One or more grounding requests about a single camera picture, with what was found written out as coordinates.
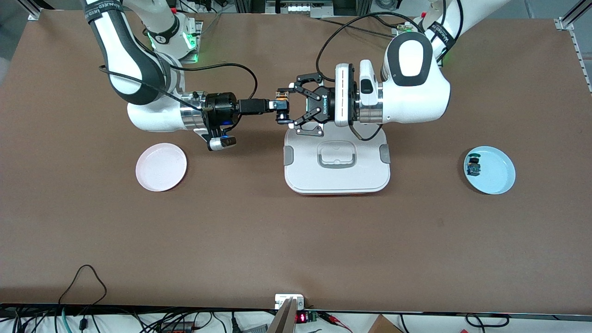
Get pink round plate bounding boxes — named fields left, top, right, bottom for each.
left=135, top=142, right=188, bottom=192

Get white power strip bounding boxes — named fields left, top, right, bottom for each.
left=286, top=2, right=325, bottom=14

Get small white box device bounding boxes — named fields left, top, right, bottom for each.
left=274, top=294, right=306, bottom=310

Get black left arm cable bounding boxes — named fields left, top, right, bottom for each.
left=315, top=0, right=464, bottom=142

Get red clip lead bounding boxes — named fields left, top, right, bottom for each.
left=319, top=312, right=353, bottom=333

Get brown cardboard box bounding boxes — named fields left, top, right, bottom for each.
left=368, top=314, right=404, bottom=333

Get aluminium corner rail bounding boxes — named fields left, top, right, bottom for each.
left=554, top=0, right=592, bottom=94

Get orange push-button switch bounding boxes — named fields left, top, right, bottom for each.
left=275, top=89, right=293, bottom=126

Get black flat cable loop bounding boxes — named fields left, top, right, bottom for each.
left=465, top=313, right=510, bottom=328

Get light blue round plate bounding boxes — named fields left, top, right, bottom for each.
left=463, top=146, right=516, bottom=195

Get grey angled bar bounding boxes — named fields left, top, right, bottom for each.
left=267, top=297, right=298, bottom=333

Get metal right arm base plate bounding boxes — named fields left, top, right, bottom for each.
left=178, top=18, right=204, bottom=64

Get looped thin black cable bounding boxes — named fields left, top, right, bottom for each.
left=58, top=264, right=108, bottom=307

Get white lunch box grey clips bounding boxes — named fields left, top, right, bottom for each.
left=283, top=124, right=392, bottom=197

